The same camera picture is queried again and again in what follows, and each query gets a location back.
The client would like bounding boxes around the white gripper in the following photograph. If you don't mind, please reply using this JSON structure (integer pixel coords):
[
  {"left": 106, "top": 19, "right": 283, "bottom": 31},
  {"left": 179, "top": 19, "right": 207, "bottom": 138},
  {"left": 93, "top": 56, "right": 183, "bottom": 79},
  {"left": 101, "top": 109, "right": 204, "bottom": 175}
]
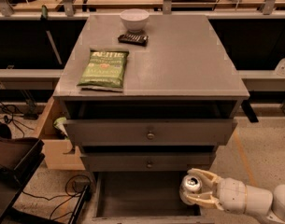
[{"left": 179, "top": 168, "right": 247, "bottom": 214}]

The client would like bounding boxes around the green white 7up can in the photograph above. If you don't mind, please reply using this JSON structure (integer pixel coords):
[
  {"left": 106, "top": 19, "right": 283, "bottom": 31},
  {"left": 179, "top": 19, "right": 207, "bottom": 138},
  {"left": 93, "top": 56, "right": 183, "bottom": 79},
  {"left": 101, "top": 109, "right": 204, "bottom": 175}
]
[{"left": 181, "top": 175, "right": 202, "bottom": 193}]

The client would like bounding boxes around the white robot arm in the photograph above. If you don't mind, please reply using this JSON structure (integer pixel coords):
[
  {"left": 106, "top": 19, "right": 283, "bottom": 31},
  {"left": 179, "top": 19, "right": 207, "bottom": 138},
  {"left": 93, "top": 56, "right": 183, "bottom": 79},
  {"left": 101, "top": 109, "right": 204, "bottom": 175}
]
[{"left": 179, "top": 168, "right": 285, "bottom": 224}]

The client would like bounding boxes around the grey middle drawer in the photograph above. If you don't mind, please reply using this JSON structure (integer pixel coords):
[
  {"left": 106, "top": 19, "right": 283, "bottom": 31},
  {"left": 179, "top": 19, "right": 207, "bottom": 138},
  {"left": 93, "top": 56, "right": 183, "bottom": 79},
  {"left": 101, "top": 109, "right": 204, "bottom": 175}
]
[{"left": 81, "top": 146, "right": 216, "bottom": 172}]

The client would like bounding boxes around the grey drawer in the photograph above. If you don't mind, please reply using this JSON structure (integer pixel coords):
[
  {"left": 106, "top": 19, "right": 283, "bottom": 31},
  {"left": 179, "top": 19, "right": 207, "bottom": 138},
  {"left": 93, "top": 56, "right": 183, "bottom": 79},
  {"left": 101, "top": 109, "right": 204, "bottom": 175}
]
[
  {"left": 93, "top": 171, "right": 214, "bottom": 224},
  {"left": 64, "top": 100, "right": 236, "bottom": 147},
  {"left": 81, "top": 146, "right": 216, "bottom": 172}
]

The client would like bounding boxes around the grey drawer cabinet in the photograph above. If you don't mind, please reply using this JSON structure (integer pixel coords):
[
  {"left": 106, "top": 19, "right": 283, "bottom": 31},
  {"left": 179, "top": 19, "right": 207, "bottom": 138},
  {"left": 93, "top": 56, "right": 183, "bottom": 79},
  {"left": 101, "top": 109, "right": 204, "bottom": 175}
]
[{"left": 52, "top": 14, "right": 250, "bottom": 173}]

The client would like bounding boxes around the grey bottom drawer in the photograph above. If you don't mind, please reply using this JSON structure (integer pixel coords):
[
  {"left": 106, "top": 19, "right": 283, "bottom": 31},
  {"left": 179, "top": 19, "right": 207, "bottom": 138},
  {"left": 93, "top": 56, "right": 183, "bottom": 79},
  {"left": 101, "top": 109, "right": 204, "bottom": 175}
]
[{"left": 93, "top": 171, "right": 214, "bottom": 224}]

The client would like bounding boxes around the grey top drawer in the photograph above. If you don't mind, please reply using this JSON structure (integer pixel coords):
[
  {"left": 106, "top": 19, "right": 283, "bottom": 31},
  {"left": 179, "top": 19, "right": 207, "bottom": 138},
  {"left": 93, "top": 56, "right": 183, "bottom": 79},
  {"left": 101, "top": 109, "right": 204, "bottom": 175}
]
[{"left": 64, "top": 100, "right": 236, "bottom": 147}]

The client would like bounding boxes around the green kettle chips bag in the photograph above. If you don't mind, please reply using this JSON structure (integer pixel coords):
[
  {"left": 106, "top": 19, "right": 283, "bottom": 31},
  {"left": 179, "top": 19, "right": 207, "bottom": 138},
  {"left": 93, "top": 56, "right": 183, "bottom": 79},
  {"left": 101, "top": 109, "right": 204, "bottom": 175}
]
[{"left": 78, "top": 49, "right": 129, "bottom": 91}]

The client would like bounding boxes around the black remote control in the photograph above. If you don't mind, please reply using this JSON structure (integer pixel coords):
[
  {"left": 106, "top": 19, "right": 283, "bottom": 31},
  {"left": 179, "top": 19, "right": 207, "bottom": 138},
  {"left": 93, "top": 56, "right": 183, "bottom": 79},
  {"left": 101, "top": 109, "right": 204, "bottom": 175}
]
[{"left": 118, "top": 34, "right": 149, "bottom": 47}]

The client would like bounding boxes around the white ceramic bowl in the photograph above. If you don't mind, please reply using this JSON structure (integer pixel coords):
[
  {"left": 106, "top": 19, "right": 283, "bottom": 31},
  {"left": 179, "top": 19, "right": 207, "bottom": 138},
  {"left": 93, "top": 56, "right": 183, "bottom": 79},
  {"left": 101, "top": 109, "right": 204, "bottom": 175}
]
[{"left": 120, "top": 8, "right": 150, "bottom": 33}]

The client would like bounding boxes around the black floor cable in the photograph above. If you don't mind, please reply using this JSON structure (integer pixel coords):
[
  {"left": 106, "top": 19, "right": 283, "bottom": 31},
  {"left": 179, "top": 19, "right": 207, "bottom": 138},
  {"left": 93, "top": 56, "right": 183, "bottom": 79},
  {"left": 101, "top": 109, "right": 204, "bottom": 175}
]
[{"left": 21, "top": 174, "right": 93, "bottom": 222}]

